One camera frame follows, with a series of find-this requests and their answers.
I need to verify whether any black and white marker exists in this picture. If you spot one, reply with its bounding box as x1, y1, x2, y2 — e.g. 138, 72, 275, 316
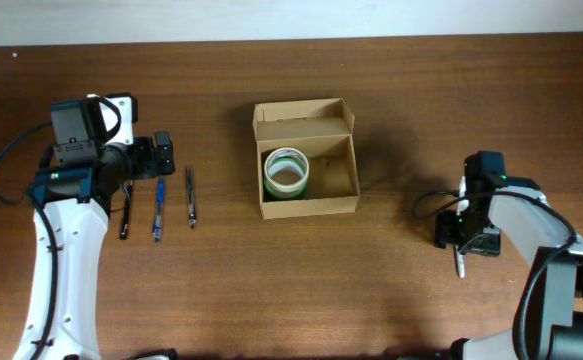
454, 246, 466, 279

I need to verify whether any black pen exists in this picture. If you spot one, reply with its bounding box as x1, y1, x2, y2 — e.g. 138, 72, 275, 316
119, 180, 133, 240

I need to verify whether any green tape roll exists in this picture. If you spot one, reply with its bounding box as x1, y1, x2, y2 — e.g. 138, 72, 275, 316
263, 155, 311, 201

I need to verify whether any cream masking tape roll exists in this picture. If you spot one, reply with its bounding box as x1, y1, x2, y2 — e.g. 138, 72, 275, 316
263, 146, 311, 197

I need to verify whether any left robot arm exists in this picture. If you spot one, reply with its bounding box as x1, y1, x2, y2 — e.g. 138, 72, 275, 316
14, 93, 175, 359

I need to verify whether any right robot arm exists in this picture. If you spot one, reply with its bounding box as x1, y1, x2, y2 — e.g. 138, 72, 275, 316
434, 151, 583, 359

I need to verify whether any dark grey pen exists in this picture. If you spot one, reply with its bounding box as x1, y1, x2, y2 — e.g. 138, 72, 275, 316
185, 166, 197, 229

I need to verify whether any blue pen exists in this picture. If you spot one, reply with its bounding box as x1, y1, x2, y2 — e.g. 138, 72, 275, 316
152, 176, 165, 243

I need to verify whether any open brown cardboard box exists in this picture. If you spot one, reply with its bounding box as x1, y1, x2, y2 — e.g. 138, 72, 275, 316
253, 98, 360, 219

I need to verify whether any right black cable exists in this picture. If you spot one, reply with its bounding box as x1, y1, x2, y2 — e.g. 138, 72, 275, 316
410, 189, 580, 360

